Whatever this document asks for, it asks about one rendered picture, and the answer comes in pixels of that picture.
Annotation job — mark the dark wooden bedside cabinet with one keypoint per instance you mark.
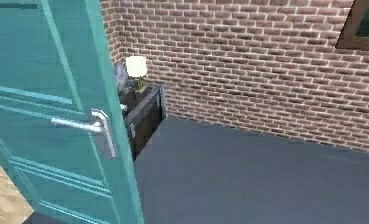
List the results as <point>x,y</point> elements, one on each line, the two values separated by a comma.
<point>146,115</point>

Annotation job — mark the white shade table lamp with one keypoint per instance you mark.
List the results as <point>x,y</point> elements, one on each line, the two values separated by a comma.
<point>136,68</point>

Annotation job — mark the teal room door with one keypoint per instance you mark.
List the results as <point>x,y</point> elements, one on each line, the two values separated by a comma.
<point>42,66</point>

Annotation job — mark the brown framed window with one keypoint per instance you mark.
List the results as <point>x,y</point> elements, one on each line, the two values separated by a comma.
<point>353,31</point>

